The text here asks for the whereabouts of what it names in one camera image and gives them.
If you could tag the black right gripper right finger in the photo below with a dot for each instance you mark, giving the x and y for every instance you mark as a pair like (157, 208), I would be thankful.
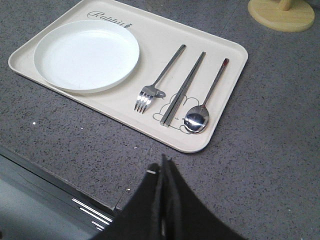
(185, 217)

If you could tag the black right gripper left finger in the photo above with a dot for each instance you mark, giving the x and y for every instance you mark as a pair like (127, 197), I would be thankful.
(134, 221)

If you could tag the silver metal spoon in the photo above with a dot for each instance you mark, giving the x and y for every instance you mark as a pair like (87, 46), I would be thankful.
(197, 118)

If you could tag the silver metal fork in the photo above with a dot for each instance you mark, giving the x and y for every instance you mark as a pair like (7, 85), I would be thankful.
(149, 92)

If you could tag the white round plate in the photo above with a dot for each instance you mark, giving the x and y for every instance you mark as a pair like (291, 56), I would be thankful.
(86, 56)

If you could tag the cream rabbit serving tray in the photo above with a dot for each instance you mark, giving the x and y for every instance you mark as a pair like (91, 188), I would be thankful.
(158, 38)

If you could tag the wooden mug tree stand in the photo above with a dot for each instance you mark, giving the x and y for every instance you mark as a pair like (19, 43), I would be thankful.
(291, 16)

